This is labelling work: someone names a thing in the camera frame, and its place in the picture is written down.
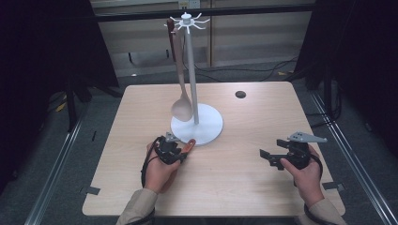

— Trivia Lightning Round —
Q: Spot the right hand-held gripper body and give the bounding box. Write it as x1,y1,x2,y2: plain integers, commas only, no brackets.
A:
283,130,329,172

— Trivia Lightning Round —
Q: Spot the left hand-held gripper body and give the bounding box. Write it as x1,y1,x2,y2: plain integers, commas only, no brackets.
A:
154,131,183,166

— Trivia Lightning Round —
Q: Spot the white utensil rack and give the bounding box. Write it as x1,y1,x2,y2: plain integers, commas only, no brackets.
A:
163,11,224,146

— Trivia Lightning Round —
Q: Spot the person's left hand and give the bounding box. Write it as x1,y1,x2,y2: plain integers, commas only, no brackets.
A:
144,142,182,195

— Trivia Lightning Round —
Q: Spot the person's right hand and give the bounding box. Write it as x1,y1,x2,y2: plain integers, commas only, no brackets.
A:
279,144,325,209

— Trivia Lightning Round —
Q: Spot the grey tape piece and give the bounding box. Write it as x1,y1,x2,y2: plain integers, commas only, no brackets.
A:
323,182,345,192
79,186,101,196

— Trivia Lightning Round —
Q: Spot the black stand leg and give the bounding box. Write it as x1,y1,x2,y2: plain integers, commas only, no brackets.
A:
64,71,93,132

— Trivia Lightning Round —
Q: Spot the black curtain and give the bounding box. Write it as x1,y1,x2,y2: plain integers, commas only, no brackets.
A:
0,0,120,188
294,0,398,158

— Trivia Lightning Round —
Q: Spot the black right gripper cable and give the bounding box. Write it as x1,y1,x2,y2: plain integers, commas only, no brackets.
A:
292,154,325,225

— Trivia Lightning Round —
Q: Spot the metal floor rail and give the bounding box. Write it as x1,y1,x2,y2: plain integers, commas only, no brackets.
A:
309,90,398,225
24,115,85,225

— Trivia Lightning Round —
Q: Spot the black floor cable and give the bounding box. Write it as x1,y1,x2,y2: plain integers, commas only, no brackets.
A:
182,55,299,83

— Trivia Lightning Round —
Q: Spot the white wall socket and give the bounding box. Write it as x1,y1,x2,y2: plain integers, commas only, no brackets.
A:
177,0,201,9

